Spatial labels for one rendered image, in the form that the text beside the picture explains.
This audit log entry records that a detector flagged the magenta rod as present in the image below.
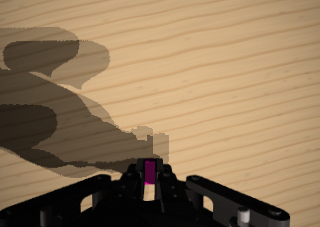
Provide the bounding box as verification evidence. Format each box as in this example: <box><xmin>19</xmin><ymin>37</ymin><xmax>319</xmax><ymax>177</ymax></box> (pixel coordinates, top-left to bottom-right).
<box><xmin>145</xmin><ymin>158</ymin><xmax>156</xmax><ymax>185</ymax></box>

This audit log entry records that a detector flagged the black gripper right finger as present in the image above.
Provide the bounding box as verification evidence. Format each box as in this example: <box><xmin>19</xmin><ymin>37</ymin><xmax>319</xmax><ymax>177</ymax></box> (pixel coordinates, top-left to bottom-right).
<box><xmin>154</xmin><ymin>159</ymin><xmax>290</xmax><ymax>227</ymax></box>

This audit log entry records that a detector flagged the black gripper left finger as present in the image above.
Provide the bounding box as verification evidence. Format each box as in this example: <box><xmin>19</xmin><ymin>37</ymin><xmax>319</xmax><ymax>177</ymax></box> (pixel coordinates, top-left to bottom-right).
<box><xmin>0</xmin><ymin>158</ymin><xmax>146</xmax><ymax>227</ymax></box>

